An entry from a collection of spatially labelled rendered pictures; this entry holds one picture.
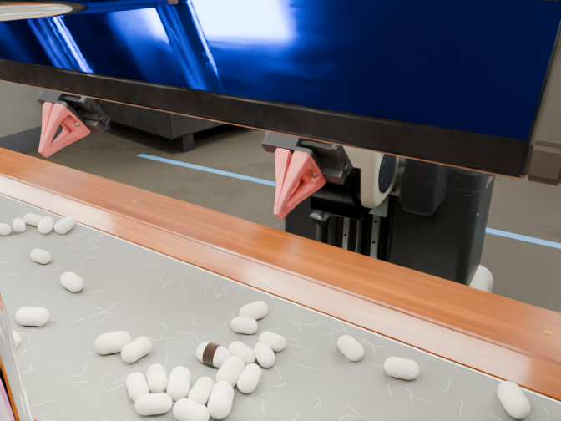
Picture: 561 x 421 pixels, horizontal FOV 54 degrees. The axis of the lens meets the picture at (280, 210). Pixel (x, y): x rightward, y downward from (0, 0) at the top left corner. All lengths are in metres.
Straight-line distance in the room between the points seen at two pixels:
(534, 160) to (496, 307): 0.45
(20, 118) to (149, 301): 3.28
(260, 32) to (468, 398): 0.41
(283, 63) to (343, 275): 0.44
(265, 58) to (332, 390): 0.36
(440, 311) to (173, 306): 0.32
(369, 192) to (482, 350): 0.58
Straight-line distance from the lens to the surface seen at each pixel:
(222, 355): 0.58
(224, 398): 0.53
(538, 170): 0.24
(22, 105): 3.93
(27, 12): 0.30
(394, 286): 0.68
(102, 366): 0.62
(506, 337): 0.63
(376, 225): 1.42
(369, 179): 1.11
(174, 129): 3.49
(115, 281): 0.76
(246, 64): 0.30
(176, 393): 0.55
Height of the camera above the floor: 1.12
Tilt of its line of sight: 25 degrees down
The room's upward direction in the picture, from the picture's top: straight up
